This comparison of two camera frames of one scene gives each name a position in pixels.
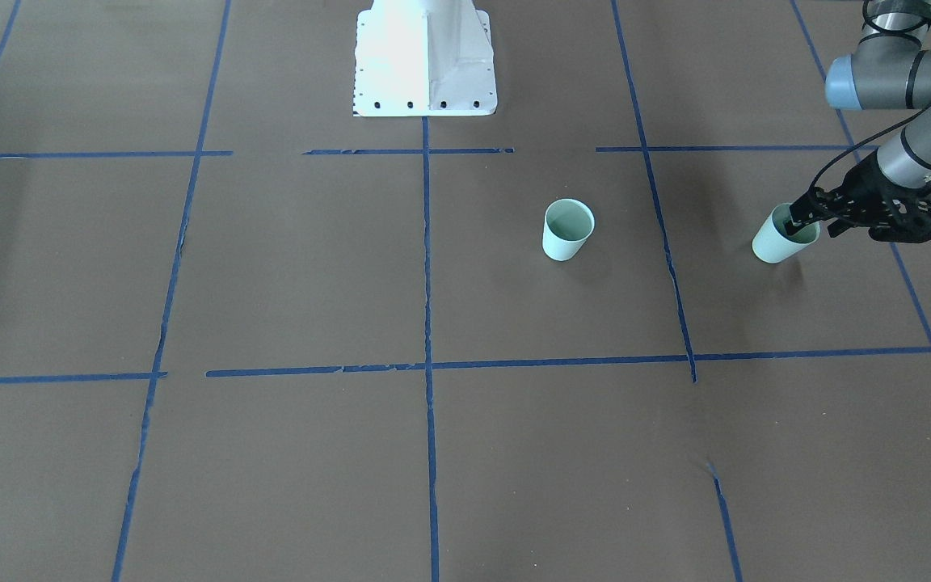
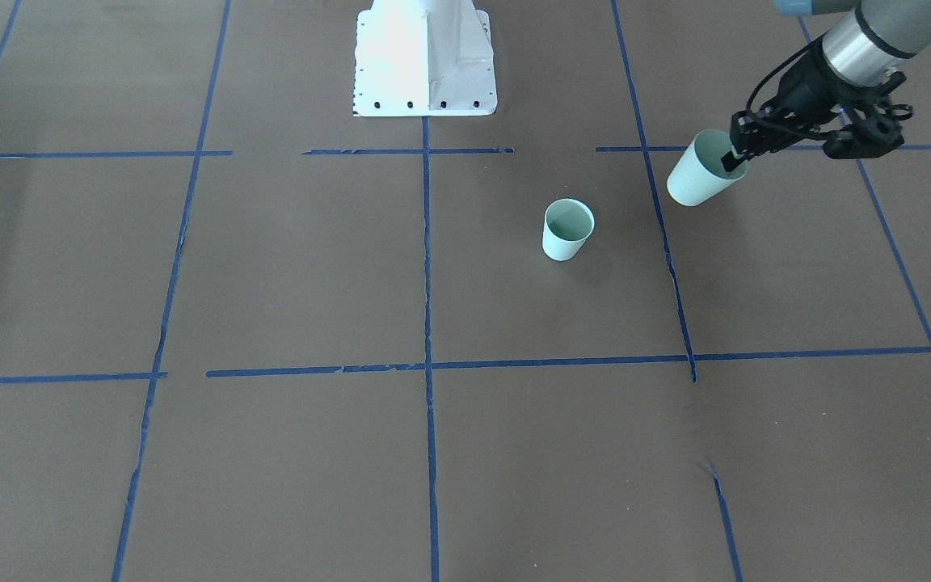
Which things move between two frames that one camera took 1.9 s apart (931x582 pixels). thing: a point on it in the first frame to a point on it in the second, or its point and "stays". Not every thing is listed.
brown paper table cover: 206,323 stays
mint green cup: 567,224 stays
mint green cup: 773,243 to 698,175
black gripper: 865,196 to 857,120
